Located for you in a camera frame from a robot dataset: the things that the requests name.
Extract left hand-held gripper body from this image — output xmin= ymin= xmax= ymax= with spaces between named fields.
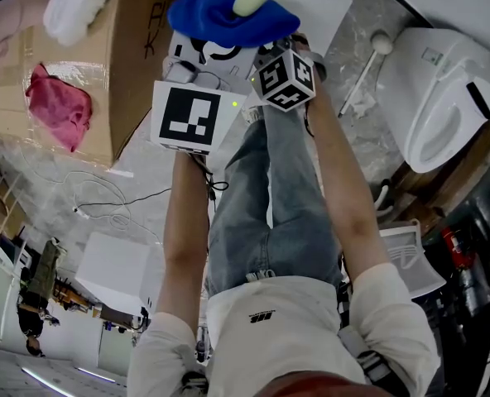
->
xmin=150 ymin=57 xmax=248 ymax=157

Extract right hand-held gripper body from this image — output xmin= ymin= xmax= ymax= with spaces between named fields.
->
xmin=250 ymin=38 xmax=327 ymax=113

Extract blue microfibre cloth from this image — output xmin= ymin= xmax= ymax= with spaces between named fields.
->
xmin=166 ymin=0 xmax=302 ymax=50

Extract person's right forearm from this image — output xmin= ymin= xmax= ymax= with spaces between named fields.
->
xmin=305 ymin=76 xmax=390 ymax=285

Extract person's left forearm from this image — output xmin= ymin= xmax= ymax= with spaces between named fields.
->
xmin=161 ymin=151 xmax=212 ymax=339

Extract white ball-head stick brush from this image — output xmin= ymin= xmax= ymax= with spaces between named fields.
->
xmin=338 ymin=30 xmax=395 ymax=118

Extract white toilet with open lid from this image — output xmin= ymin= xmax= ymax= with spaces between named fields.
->
xmin=375 ymin=26 xmax=490 ymax=175

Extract brown cardboard box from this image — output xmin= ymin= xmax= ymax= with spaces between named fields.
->
xmin=0 ymin=0 xmax=208 ymax=167

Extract person's shoe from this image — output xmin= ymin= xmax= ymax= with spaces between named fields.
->
xmin=242 ymin=105 xmax=267 ymax=125

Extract white fluffy cloth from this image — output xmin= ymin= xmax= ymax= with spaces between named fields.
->
xmin=42 ymin=0 xmax=118 ymax=47

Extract person's blue jeans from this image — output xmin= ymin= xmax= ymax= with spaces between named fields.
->
xmin=204 ymin=101 xmax=344 ymax=298

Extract magenta cloth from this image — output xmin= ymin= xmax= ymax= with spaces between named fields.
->
xmin=25 ymin=63 xmax=94 ymax=154

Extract white box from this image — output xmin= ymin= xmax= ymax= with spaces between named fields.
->
xmin=74 ymin=232 xmax=166 ymax=318

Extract pale pink fabric item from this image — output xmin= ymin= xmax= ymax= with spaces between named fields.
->
xmin=0 ymin=0 xmax=54 ymax=74

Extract wooden pallet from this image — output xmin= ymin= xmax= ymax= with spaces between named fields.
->
xmin=389 ymin=121 xmax=490 ymax=236

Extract white ceramic fixture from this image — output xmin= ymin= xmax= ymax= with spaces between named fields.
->
xmin=331 ymin=0 xmax=490 ymax=74

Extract wooden shelf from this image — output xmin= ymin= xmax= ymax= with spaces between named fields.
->
xmin=0 ymin=156 xmax=27 ymax=240

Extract red fire extinguisher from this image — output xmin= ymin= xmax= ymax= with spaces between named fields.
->
xmin=440 ymin=227 xmax=477 ymax=271

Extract person's white shirt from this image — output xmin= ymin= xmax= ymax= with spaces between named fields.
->
xmin=126 ymin=262 xmax=444 ymax=397

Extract dark metal machinery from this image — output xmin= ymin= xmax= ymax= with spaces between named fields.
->
xmin=435 ymin=138 xmax=490 ymax=397

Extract long ceiling light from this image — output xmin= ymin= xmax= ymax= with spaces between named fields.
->
xmin=20 ymin=366 xmax=71 ymax=397
xmin=76 ymin=366 xmax=117 ymax=385

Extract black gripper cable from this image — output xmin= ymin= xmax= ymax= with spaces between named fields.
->
xmin=192 ymin=153 xmax=230 ymax=207

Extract black floor cable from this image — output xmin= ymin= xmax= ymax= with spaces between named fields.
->
xmin=78 ymin=187 xmax=174 ymax=208

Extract white floor cable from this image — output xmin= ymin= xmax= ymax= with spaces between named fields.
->
xmin=21 ymin=167 xmax=164 ymax=244

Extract grey shoulder strap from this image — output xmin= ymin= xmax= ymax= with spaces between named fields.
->
xmin=337 ymin=326 xmax=411 ymax=395

